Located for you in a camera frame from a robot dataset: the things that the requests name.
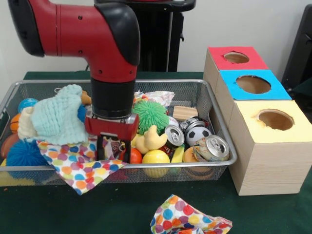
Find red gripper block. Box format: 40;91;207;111
84;113;139;161

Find polka dot cloth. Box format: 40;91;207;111
38;139;126;195

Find green spiky rubber ball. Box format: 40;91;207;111
133;100;170;135

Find mint green knitted cloth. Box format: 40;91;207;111
30;84;89;145

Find blue spiky rubber ball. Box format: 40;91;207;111
6;139;49;178

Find colourful patterned cloth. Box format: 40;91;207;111
150;195;234;234

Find shallow clear mesh bin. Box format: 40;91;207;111
0;79;238;187

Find wooden box with three holes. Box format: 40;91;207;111
203;46;312;196

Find small red ball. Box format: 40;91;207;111
129;148;143;165

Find plain yellow ball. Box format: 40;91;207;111
142;150;171;178

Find dark green table cloth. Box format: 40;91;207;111
292;77;312;97
0;71;312;234

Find small open silver can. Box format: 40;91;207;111
164;125;185;148

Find flat wooden block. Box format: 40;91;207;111
173;105;199;121

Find black and white soccer ball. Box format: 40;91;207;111
186;126;213;147

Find crushed silver drink can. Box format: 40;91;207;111
193;135;231;163

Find black panel stand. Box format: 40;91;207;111
282;4;312;93

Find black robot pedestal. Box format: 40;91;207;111
124;0;196;73

